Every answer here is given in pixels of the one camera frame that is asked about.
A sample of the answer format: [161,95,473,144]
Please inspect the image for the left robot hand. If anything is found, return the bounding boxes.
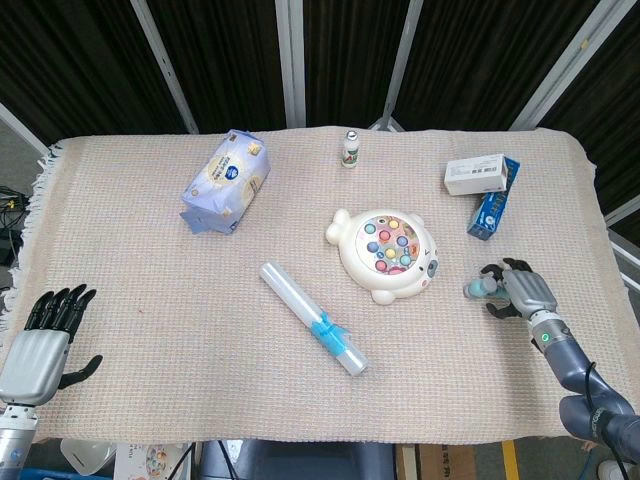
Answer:
[0,283,104,406]

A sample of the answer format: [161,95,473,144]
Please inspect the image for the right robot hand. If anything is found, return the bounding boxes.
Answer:
[480,257,559,321]

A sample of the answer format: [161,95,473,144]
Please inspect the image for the small teal toy mallet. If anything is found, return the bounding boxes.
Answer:
[462,276,511,301]

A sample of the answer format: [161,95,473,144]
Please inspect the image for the white seal-shaped pop toy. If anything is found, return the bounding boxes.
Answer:
[325,208,442,306]

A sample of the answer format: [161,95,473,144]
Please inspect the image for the blue toothpaste box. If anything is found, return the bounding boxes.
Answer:
[466,156,521,243]

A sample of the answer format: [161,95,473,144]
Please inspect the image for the white plastic container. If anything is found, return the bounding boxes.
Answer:
[60,438,118,476]

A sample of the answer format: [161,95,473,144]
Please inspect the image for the white cardboard box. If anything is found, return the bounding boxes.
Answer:
[444,153,507,197]

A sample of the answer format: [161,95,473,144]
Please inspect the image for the colourful printed toy box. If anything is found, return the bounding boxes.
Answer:
[113,442,196,480]

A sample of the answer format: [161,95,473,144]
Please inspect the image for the brown cardboard box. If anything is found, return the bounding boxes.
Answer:
[395,441,476,480]

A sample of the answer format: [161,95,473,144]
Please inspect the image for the clear plastic film roll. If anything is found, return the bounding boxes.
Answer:
[258,260,369,378]

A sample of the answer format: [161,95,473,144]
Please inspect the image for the beige woven tablecloth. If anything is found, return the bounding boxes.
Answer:
[0,124,634,446]

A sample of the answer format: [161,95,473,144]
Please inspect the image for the small white drink bottle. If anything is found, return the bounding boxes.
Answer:
[341,130,361,170]

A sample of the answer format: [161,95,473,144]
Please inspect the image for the blue tissue pack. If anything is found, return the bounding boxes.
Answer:
[179,129,272,237]

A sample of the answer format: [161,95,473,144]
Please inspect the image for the black cables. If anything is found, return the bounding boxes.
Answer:
[0,185,30,266]

